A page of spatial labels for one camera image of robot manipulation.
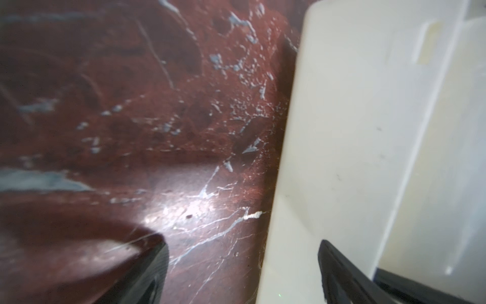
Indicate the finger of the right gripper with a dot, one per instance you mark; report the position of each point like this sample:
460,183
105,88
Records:
407,291

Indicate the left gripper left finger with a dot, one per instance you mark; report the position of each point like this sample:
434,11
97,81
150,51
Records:
145,280

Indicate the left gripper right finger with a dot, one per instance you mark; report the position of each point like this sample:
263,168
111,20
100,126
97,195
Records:
343,282

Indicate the white wrap dispenser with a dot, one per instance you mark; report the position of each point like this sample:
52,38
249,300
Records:
384,152

